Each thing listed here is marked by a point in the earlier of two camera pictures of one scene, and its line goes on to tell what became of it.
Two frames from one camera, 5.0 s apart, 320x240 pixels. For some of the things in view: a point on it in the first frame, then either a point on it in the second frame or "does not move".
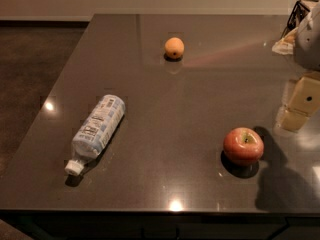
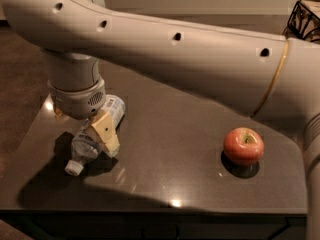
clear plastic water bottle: x=91 y=138 does not move
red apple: x=242 y=145 does not move
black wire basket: x=297 y=15 does not move
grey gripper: x=309 y=42 -> x=77 y=103
